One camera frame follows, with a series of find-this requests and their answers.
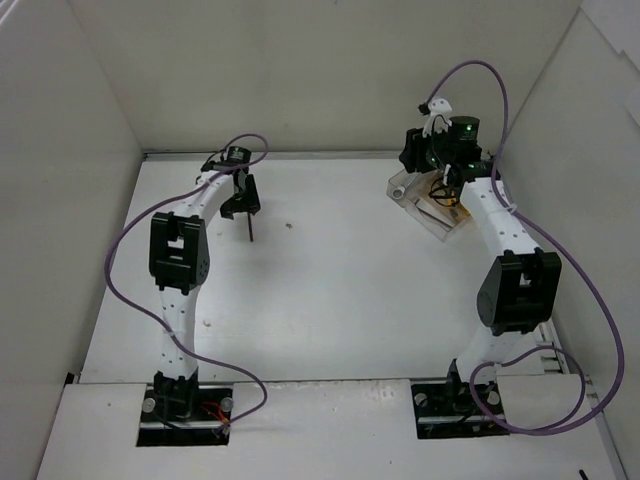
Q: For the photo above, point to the yellow needle nose pliers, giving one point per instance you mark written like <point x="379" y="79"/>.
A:
<point x="455" y="209"/>

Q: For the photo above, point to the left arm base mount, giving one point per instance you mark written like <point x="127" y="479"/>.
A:
<point x="185" y="414"/>

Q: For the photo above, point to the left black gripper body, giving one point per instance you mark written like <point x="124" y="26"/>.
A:
<point x="245" y="201"/>

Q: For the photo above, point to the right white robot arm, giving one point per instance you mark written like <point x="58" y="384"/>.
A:
<point x="519" y="289"/>

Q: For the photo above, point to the clear plastic organizer container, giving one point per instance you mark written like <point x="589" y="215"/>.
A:
<point x="420" y="202"/>

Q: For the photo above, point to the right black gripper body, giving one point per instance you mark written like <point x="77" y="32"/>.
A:
<point x="412" y="151"/>

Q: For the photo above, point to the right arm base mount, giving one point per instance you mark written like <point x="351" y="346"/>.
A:
<point x="445" y="409"/>

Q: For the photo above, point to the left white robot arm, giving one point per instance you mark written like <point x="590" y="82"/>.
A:
<point x="179" y="260"/>

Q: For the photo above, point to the large silver ratchet wrench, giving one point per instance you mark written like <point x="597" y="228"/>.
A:
<point x="399" y="191"/>

